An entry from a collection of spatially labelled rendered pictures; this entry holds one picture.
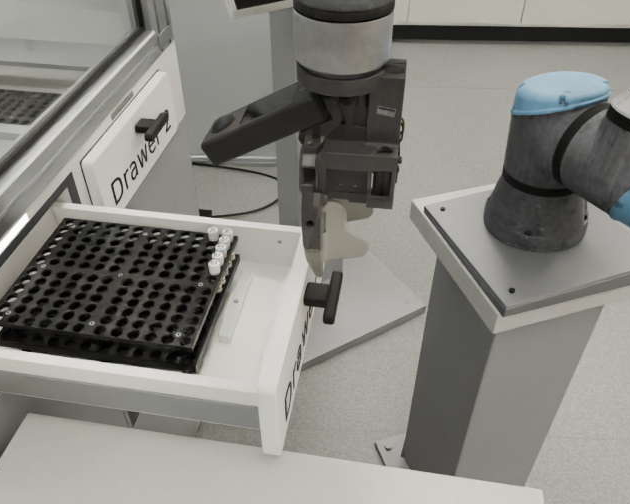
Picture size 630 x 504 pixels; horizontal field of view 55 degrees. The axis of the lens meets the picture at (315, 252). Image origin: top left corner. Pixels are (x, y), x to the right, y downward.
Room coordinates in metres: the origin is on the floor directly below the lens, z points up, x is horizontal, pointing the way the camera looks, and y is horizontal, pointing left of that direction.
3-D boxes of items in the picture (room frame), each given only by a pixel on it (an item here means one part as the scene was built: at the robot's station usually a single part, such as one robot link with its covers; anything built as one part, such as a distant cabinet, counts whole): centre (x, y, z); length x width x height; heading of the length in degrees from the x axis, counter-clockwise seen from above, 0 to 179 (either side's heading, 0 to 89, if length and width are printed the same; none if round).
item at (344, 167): (0.46, -0.03, 1.10); 0.09 x 0.08 x 0.12; 82
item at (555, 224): (0.75, -0.33, 0.83); 0.15 x 0.15 x 0.10
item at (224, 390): (0.50, 0.23, 0.86); 0.40 x 0.26 x 0.06; 81
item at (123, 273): (0.50, 0.22, 0.87); 0.22 x 0.18 x 0.06; 81
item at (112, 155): (0.83, 0.28, 0.87); 0.29 x 0.02 x 0.11; 171
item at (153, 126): (0.82, 0.25, 0.91); 0.07 x 0.04 x 0.01; 171
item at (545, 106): (0.74, -0.33, 0.95); 0.13 x 0.12 x 0.14; 27
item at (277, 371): (0.47, 0.02, 0.87); 0.29 x 0.02 x 0.11; 171
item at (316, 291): (0.46, -0.01, 0.91); 0.07 x 0.04 x 0.01; 171
